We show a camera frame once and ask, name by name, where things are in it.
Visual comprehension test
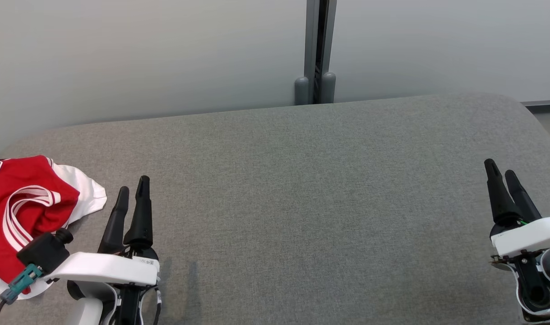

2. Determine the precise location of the teal connector left black cable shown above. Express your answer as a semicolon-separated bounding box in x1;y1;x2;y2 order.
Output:
0;264;43;325

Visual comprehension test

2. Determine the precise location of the red white basketball jersey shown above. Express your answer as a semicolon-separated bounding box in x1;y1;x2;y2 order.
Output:
0;155;108;302

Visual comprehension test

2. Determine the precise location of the grey partition post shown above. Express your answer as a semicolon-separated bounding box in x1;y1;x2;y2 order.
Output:
294;0;337;106

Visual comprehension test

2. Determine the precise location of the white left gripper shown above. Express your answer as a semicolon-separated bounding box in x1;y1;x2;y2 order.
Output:
45;176;161;286

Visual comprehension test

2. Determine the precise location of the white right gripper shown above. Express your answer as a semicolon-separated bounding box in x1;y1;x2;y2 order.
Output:
484;159;550;258

